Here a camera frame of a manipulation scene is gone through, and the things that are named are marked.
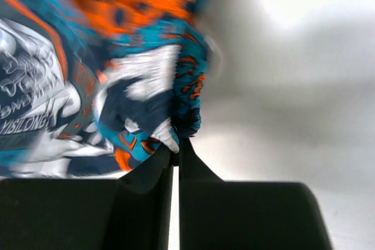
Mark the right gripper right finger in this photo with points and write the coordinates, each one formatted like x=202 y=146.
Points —
x=221 y=214

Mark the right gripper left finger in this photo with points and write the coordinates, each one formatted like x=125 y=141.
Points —
x=132 y=212

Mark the colourful patterned shorts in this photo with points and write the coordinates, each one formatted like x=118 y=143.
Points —
x=95 y=87

